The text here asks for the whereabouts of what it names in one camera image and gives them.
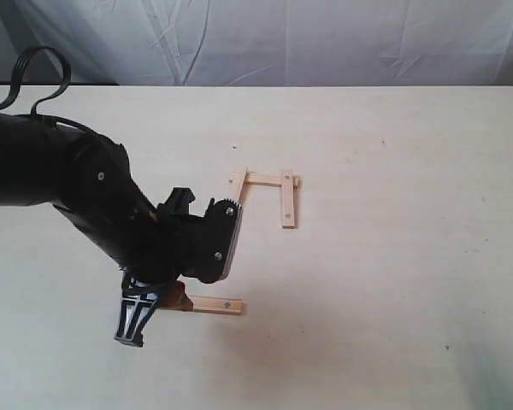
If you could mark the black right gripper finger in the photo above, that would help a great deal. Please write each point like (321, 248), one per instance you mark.
(176, 298)

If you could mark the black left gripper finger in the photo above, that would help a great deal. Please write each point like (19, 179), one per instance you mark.
(138, 303)

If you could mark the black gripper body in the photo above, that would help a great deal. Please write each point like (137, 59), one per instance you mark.
(184, 244)

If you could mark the wood strip with holes bottom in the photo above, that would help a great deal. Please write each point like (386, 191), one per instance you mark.
(208, 304)

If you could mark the wood strip with holes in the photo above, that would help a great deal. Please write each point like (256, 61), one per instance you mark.
(289, 184)
(208, 304)

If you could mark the plain wood strip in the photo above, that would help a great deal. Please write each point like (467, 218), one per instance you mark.
(266, 180)
(237, 182)

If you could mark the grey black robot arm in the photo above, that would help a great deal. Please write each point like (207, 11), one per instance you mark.
(86, 177)

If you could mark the plain wood strip top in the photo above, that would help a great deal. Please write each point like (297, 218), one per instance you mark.
(266, 180)

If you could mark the white backdrop cloth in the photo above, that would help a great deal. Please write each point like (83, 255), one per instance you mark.
(268, 43)

